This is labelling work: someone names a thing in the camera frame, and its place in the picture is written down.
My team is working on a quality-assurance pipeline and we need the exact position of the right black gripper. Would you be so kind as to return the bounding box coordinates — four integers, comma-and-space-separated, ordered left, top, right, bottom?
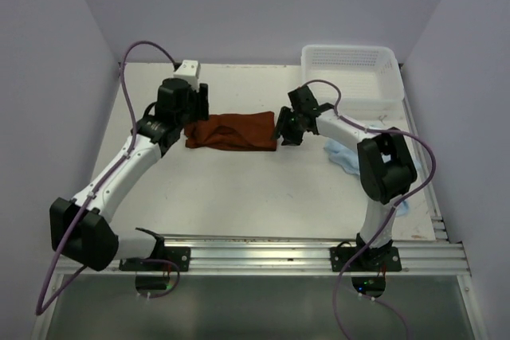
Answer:
271, 106, 304, 147

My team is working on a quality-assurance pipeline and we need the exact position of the rust brown towel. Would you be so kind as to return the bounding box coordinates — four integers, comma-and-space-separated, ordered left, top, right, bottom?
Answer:
184, 111, 277, 151

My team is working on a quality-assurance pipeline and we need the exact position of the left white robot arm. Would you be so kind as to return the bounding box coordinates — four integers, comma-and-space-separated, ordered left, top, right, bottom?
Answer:
49, 78, 209, 271

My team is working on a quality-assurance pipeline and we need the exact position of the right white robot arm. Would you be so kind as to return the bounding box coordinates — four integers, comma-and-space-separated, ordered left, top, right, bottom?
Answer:
273, 85, 418, 272

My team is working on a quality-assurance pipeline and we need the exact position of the light blue towel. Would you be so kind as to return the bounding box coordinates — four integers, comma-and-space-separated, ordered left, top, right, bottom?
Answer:
324, 124, 422, 217

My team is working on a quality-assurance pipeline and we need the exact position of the white plastic basket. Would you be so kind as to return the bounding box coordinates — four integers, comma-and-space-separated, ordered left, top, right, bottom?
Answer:
300, 45, 405, 113

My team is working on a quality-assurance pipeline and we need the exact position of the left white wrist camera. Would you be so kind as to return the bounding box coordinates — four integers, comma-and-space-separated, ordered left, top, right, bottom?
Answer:
174, 60, 201, 92

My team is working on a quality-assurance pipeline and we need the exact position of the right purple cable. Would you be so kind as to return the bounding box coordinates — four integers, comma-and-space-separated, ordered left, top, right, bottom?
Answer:
306, 79, 439, 340

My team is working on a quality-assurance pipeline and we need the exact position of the purple cable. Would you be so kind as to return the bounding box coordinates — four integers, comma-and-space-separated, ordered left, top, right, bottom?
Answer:
34, 40, 184, 316
306, 79, 439, 340

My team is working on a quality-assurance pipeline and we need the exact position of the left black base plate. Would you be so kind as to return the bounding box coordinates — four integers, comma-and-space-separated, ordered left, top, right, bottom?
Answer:
119, 246, 191, 272

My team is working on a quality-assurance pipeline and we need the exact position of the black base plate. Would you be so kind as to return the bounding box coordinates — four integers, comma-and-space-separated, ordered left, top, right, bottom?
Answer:
329, 241, 402, 272
119, 246, 191, 272

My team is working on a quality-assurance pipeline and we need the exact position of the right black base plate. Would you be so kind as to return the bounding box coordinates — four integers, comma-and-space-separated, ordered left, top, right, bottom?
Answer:
329, 241, 402, 272

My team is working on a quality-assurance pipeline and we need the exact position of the aluminium mounting rail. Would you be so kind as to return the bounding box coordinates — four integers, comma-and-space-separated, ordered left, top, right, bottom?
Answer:
51, 232, 473, 277

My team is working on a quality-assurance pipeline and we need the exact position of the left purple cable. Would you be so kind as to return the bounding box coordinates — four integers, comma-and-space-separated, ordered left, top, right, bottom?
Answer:
34, 40, 184, 316

